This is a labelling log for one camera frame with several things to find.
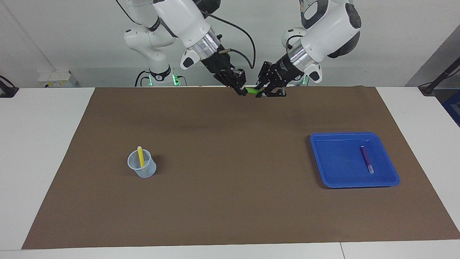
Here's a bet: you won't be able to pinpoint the brown table mat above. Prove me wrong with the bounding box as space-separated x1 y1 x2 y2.
22 86 460 249

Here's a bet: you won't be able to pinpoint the clear plastic cup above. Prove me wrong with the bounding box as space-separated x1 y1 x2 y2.
127 149 157 178

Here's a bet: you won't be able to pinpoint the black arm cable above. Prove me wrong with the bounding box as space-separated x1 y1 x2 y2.
199 9 256 69
286 34 302 51

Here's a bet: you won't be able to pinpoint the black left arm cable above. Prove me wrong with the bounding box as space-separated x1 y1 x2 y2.
286 34 302 51

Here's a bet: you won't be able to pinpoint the white power strip box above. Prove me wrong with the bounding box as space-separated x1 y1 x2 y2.
38 69 78 88

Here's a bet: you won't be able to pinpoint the blue box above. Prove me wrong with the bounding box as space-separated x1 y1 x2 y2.
441 90 460 127

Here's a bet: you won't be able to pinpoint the black stand with pole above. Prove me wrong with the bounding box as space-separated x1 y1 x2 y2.
419 58 460 96

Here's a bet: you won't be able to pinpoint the purple pen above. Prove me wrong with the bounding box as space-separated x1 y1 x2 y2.
360 145 374 174

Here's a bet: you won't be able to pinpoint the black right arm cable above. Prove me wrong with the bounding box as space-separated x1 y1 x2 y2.
199 9 256 69

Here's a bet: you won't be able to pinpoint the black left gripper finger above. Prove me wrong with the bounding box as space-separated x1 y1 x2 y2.
256 61 276 90
259 82 288 98

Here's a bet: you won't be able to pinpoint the black right base cables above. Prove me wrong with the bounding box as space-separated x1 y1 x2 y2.
135 69 187 87

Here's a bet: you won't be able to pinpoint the blue plastic tray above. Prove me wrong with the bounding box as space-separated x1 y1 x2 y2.
310 132 400 189

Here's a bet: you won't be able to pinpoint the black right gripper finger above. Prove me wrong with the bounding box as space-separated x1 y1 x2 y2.
214 72 242 92
232 68 248 96

